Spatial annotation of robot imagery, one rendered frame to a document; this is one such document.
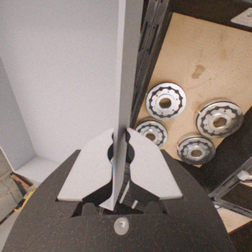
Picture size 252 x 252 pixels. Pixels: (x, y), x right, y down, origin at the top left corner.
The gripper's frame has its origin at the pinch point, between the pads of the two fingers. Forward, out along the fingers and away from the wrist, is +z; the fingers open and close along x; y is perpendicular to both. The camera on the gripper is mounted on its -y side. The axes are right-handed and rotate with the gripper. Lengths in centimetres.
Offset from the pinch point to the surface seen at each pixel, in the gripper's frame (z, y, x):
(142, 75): 14.0, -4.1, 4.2
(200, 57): 20.2, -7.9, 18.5
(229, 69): 18.2, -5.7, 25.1
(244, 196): 8.5, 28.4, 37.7
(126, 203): 25, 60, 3
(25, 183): 166, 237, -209
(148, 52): 13.8, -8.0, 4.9
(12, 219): 133, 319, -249
